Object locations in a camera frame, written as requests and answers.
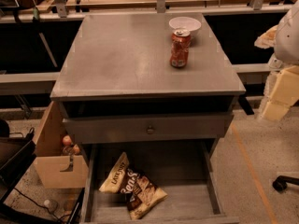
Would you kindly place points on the black chair base leg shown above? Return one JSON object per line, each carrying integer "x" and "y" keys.
{"x": 281, "y": 182}

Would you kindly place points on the round drawer knob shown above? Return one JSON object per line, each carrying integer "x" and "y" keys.
{"x": 150, "y": 130}

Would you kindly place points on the red apple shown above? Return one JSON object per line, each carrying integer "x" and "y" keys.
{"x": 67, "y": 141}
{"x": 76, "y": 149}

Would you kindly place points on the black equipment case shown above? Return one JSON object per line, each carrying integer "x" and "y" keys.
{"x": 16, "y": 154}

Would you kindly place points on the grey wooden cabinet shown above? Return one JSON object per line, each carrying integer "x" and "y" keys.
{"x": 119, "y": 65}

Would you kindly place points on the white bowl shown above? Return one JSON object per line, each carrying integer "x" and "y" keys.
{"x": 191, "y": 24}

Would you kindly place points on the brown cream chip bag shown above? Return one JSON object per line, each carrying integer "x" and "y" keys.
{"x": 141, "y": 193}

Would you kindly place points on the open middle drawer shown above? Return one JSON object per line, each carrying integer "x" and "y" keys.
{"x": 169, "y": 182}

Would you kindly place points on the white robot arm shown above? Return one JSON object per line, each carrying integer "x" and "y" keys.
{"x": 286, "y": 47}

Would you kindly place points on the orange soda can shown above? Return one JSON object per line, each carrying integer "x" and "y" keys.
{"x": 181, "y": 40}

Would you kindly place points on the cardboard box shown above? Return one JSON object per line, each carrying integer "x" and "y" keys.
{"x": 56, "y": 170}

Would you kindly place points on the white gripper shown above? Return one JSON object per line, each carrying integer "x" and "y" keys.
{"x": 289, "y": 39}

